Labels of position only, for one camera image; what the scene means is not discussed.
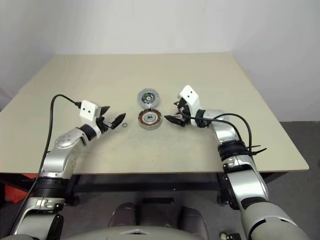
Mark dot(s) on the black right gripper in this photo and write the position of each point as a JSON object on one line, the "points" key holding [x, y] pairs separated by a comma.
{"points": [[184, 111]]}

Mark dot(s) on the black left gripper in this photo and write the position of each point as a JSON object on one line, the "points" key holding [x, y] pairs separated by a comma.
{"points": [[103, 123]]}

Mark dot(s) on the silver motor stator copper windings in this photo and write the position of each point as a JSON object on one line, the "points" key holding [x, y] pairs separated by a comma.
{"points": [[150, 120]]}

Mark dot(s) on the silver motor rotor cover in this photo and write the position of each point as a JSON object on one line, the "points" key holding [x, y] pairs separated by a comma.
{"points": [[148, 98]]}

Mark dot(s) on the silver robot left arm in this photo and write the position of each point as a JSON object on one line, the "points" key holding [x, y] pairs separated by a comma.
{"points": [[63, 150]]}

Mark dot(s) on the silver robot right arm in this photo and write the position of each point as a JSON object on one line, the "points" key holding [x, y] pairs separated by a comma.
{"points": [[246, 180]]}

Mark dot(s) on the dark rounded shape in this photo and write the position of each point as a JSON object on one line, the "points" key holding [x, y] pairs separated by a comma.
{"points": [[193, 220], [123, 215]]}

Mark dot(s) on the grey robot torso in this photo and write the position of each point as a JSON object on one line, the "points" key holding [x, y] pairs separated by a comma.
{"points": [[135, 235]]}

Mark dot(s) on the red bag under table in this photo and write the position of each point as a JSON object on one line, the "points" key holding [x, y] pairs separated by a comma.
{"points": [[15, 193]]}

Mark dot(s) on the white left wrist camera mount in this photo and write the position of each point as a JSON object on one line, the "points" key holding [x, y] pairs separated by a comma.
{"points": [[88, 110]]}

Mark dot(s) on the black table frame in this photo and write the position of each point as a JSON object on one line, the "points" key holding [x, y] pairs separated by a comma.
{"points": [[140, 186]]}

